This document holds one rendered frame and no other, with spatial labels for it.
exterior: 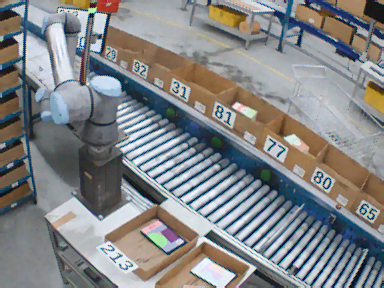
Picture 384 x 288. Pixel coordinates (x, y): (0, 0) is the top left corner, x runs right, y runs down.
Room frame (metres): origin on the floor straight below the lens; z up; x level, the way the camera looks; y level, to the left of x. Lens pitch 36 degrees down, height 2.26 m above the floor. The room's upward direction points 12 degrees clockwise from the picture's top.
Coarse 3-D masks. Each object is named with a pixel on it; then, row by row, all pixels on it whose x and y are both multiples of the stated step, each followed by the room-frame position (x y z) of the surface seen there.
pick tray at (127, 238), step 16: (160, 208) 1.38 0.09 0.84; (128, 224) 1.23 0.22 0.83; (144, 224) 1.31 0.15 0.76; (176, 224) 1.32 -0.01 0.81; (112, 240) 1.13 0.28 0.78; (128, 240) 1.17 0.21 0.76; (144, 240) 1.20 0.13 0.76; (192, 240) 1.20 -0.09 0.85; (128, 256) 1.06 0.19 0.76; (144, 256) 1.09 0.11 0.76; (160, 256) 1.12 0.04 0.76; (176, 256) 1.11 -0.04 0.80; (144, 272) 0.93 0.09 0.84
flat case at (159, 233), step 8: (152, 224) 1.31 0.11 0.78; (160, 224) 1.32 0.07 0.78; (144, 232) 1.24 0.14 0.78; (152, 232) 1.25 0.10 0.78; (160, 232) 1.26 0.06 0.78; (168, 232) 1.27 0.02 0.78; (152, 240) 1.20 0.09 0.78; (160, 240) 1.21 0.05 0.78; (168, 240) 1.22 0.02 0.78; (176, 240) 1.23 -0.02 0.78; (184, 240) 1.24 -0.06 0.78; (160, 248) 1.16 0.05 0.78; (168, 248) 1.16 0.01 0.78
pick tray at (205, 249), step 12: (192, 252) 1.13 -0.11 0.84; (204, 252) 1.19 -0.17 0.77; (216, 252) 1.17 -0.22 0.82; (180, 264) 1.05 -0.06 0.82; (192, 264) 1.11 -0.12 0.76; (228, 264) 1.13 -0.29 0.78; (240, 264) 1.10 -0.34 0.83; (168, 276) 0.97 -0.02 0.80; (180, 276) 1.01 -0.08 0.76; (192, 276) 1.02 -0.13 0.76; (240, 276) 1.07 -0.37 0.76
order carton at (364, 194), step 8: (368, 176) 1.72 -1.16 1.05; (376, 176) 1.74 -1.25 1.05; (368, 184) 1.76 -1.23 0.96; (376, 184) 1.72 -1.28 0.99; (360, 192) 1.56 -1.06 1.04; (368, 192) 1.74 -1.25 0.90; (376, 192) 1.71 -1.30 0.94; (360, 200) 1.52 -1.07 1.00; (368, 200) 1.49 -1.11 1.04; (376, 200) 1.69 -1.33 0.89; (352, 208) 1.53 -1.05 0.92; (360, 216) 1.48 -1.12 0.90; (368, 224) 1.43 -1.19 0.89; (376, 224) 1.40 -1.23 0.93
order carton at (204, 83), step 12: (168, 72) 2.43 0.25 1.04; (180, 72) 2.53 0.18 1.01; (192, 72) 2.64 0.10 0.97; (204, 72) 2.61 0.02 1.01; (168, 84) 2.41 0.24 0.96; (192, 84) 2.61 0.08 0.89; (204, 84) 2.59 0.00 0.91; (216, 84) 2.54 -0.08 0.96; (228, 84) 2.49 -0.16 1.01; (192, 96) 2.29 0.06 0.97; (204, 96) 2.24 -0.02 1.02; (192, 108) 2.28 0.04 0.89
